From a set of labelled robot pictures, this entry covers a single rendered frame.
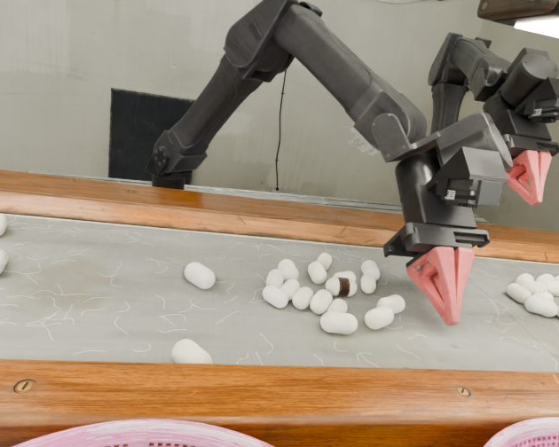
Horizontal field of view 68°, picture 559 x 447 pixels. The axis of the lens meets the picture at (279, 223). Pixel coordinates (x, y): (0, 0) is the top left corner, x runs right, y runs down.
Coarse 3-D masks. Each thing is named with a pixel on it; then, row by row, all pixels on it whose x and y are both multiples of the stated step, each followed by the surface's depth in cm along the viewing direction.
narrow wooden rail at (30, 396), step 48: (0, 384) 25; (48, 384) 25; (96, 384) 26; (144, 384) 27; (192, 384) 27; (240, 384) 28; (288, 384) 29; (336, 384) 30; (384, 384) 31; (432, 384) 32; (480, 384) 33; (528, 384) 34; (0, 432) 23; (48, 432) 23; (240, 432) 26; (288, 432) 26; (336, 432) 27; (384, 432) 28; (432, 432) 29; (480, 432) 29
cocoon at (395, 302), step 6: (396, 294) 46; (384, 300) 44; (390, 300) 44; (396, 300) 45; (402, 300) 45; (378, 306) 44; (390, 306) 44; (396, 306) 44; (402, 306) 45; (396, 312) 45
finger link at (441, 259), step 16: (416, 256) 47; (432, 256) 44; (448, 256) 44; (416, 272) 47; (432, 272) 47; (448, 272) 43; (432, 288) 46; (448, 288) 43; (448, 304) 43; (448, 320) 43
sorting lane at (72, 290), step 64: (64, 256) 45; (128, 256) 48; (192, 256) 51; (256, 256) 54; (0, 320) 34; (64, 320) 35; (128, 320) 37; (192, 320) 38; (256, 320) 40; (512, 320) 49
